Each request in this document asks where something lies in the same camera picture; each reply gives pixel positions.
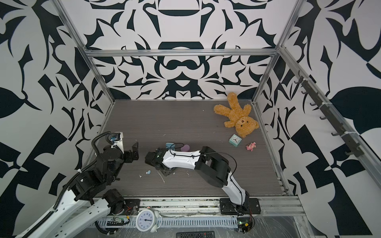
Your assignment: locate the black wall hook rail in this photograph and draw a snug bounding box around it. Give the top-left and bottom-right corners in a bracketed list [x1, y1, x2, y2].
[295, 76, 365, 158]

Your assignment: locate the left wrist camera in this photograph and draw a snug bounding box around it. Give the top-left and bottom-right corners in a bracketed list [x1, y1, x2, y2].
[107, 132, 124, 152]

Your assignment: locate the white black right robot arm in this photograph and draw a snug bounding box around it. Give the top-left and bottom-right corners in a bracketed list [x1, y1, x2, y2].
[145, 146, 262, 215]

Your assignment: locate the white round alarm clock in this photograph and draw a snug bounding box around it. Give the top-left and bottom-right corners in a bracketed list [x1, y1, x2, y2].
[136, 209, 163, 233]

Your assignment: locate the purple earbud charging case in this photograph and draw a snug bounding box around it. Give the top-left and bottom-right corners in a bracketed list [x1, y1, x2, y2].
[180, 144, 190, 152]

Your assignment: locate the green circuit board left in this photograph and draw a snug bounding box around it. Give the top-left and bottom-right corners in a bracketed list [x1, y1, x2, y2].
[106, 217, 130, 227]

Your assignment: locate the white slotted cable duct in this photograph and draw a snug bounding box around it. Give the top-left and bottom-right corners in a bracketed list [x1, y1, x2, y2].
[98, 217, 239, 228]

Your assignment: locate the black remote control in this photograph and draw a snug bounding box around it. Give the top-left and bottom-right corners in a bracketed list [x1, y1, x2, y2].
[176, 231, 215, 238]

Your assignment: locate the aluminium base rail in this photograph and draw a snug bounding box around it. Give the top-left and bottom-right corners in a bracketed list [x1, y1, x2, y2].
[124, 196, 306, 217]

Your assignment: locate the small pink toy figure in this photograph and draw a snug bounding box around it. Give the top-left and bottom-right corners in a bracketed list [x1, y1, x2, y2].
[246, 142, 256, 151]

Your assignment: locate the brown teddy bear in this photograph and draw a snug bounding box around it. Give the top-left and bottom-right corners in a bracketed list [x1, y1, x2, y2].
[213, 92, 260, 138]

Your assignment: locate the small teal alarm clock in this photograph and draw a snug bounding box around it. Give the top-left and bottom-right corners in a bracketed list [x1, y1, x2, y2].
[229, 134, 242, 147]

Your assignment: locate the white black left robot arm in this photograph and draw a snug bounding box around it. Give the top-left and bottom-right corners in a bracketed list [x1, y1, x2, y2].
[18, 131, 139, 238]

